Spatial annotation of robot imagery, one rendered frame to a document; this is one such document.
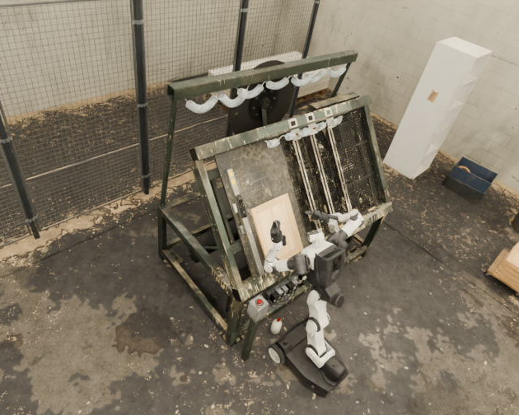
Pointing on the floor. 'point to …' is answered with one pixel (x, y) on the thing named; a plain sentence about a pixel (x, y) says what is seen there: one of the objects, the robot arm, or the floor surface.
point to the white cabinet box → (436, 104)
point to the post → (249, 339)
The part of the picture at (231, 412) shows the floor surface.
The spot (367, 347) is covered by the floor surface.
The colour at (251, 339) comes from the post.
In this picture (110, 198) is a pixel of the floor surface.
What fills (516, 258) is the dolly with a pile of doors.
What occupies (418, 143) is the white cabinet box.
